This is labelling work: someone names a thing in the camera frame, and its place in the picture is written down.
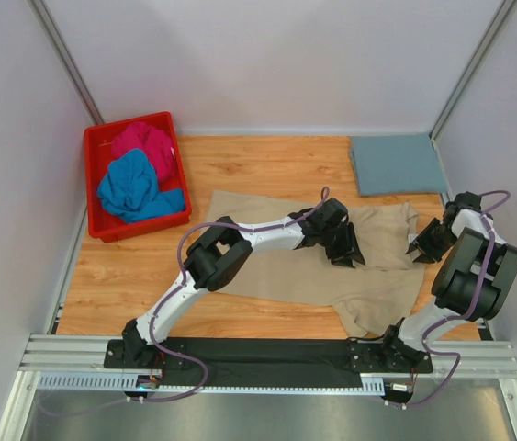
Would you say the beige t shirt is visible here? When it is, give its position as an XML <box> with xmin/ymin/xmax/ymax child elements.
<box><xmin>222</xmin><ymin>203</ymin><xmax>424</xmax><ymax>337</ymax></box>

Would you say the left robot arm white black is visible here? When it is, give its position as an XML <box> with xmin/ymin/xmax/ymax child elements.
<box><xmin>122</xmin><ymin>198</ymin><xmax>365</xmax><ymax>368</ymax></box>

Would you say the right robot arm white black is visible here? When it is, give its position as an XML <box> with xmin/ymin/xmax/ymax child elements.
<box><xmin>380</xmin><ymin>190</ymin><xmax>517</xmax><ymax>371</ymax></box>

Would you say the folded grey-blue t shirt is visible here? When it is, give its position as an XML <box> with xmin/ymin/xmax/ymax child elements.
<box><xmin>350</xmin><ymin>134</ymin><xmax>447</xmax><ymax>197</ymax></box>

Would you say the crumpled magenta t shirt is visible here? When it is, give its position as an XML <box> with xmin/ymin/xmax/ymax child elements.
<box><xmin>111</xmin><ymin>121</ymin><xmax>177</xmax><ymax>184</ymax></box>

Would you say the crumpled blue t shirt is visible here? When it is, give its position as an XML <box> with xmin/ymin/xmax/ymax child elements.
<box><xmin>96</xmin><ymin>149</ymin><xmax>186</xmax><ymax>224</ymax></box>

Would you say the red plastic bin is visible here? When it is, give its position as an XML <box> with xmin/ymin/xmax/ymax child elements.
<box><xmin>84</xmin><ymin>111</ymin><xmax>192</xmax><ymax>243</ymax></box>

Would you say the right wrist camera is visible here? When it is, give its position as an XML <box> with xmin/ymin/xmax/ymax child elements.
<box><xmin>451</xmin><ymin>191</ymin><xmax>482</xmax><ymax>212</ymax></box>

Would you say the aluminium frame rail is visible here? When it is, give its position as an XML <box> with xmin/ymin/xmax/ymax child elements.
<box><xmin>0</xmin><ymin>334</ymin><xmax>517</xmax><ymax>440</ymax></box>

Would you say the right corner aluminium post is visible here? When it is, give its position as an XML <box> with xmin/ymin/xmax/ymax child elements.
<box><xmin>429</xmin><ymin>0</ymin><xmax>517</xmax><ymax>141</ymax></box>

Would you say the corner aluminium post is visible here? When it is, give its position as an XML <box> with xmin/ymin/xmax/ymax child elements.
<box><xmin>28</xmin><ymin>0</ymin><xmax>105</xmax><ymax>125</ymax></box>
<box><xmin>429</xmin><ymin>0</ymin><xmax>517</xmax><ymax>141</ymax></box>

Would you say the white slotted cable duct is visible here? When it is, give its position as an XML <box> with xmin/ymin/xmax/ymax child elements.
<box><xmin>37</xmin><ymin>372</ymin><xmax>385</xmax><ymax>397</ymax></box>

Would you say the left corner aluminium post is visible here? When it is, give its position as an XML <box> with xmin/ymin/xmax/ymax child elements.
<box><xmin>28</xmin><ymin>0</ymin><xmax>105</xmax><ymax>125</ymax></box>

